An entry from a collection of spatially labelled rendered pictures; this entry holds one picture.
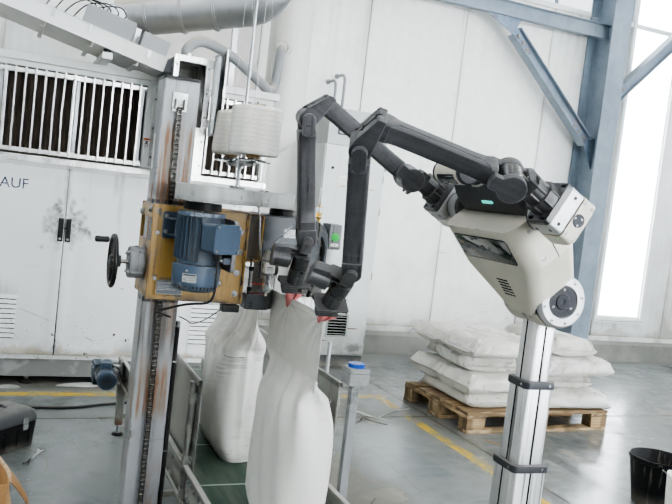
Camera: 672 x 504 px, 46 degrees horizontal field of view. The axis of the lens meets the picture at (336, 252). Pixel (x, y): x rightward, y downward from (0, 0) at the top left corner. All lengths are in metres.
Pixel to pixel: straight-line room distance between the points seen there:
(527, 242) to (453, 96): 5.59
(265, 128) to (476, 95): 5.49
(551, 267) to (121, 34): 3.49
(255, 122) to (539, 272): 0.97
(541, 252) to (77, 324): 3.76
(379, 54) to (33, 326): 3.89
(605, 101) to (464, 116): 1.44
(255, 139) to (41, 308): 3.14
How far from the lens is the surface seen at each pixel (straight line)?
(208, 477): 2.95
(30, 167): 5.28
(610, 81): 8.35
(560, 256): 2.25
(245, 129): 2.48
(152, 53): 5.05
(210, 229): 2.39
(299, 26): 6.02
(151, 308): 2.70
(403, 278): 7.51
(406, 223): 7.47
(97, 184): 5.31
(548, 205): 2.02
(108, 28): 5.11
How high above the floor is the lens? 1.42
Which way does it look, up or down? 4 degrees down
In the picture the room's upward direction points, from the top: 7 degrees clockwise
